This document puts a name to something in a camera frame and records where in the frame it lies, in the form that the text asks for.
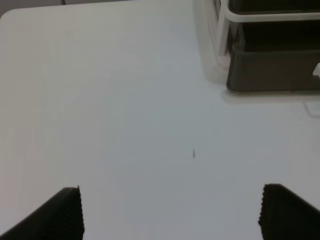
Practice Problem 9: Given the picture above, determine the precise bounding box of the middle dark translucent drawer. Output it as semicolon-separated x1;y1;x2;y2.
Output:
228;0;320;14

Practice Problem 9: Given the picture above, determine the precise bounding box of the dark translucent drawer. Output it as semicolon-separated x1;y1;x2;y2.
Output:
226;20;320;92
228;0;320;14

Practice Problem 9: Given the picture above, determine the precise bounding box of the bottom dark translucent drawer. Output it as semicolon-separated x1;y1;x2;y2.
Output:
226;20;320;92

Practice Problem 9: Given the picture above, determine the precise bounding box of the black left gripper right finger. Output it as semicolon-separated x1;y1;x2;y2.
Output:
258;184;320;240

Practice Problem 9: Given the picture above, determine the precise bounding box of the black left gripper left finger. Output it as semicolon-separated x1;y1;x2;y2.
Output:
0;186;85;240

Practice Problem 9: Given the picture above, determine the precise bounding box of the white plastic drawer cabinet frame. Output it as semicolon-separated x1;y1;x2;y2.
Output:
192;0;320;77

